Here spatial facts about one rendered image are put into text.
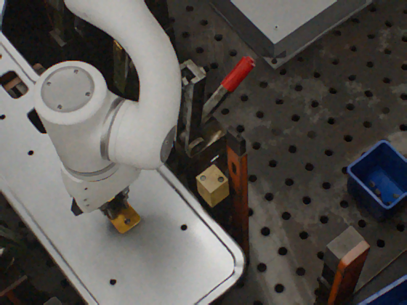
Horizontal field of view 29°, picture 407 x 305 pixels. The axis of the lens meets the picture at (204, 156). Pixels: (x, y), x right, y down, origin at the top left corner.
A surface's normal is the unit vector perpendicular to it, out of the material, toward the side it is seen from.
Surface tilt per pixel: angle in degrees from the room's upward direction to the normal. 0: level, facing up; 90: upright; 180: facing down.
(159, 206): 0
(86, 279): 0
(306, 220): 0
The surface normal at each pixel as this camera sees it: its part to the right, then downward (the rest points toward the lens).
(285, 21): -0.07, -0.44
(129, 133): -0.29, 0.05
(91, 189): 0.53, 0.74
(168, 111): 0.76, 0.29
